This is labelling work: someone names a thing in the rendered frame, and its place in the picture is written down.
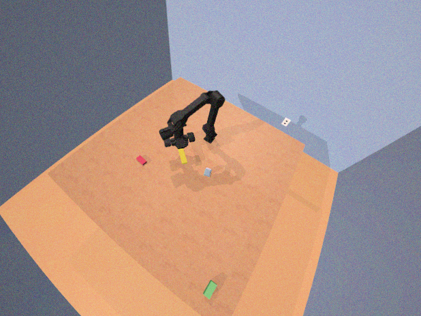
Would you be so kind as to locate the red rectangular block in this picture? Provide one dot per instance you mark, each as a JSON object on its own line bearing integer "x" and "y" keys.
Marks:
{"x": 141, "y": 160}

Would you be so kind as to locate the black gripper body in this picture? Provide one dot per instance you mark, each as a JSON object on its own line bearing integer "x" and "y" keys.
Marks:
{"x": 187, "y": 136}

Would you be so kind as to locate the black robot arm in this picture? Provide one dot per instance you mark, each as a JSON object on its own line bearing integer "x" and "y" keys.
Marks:
{"x": 178, "y": 119}

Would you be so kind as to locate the green rectangular block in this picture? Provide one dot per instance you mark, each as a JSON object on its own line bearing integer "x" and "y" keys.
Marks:
{"x": 210, "y": 288}

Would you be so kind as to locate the yellow bar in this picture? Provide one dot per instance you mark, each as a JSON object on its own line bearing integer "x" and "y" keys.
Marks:
{"x": 182, "y": 156}

